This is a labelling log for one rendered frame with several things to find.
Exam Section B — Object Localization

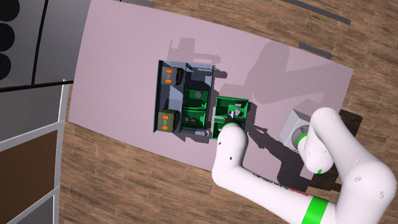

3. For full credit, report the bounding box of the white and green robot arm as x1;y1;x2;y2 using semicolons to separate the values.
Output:
212;107;397;224

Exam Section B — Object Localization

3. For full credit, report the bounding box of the green open-front storage bin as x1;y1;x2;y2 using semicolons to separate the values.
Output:
215;95;248;119

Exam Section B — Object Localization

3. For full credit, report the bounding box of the grey metal shelf rack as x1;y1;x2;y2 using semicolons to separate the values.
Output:
153;60;217;136

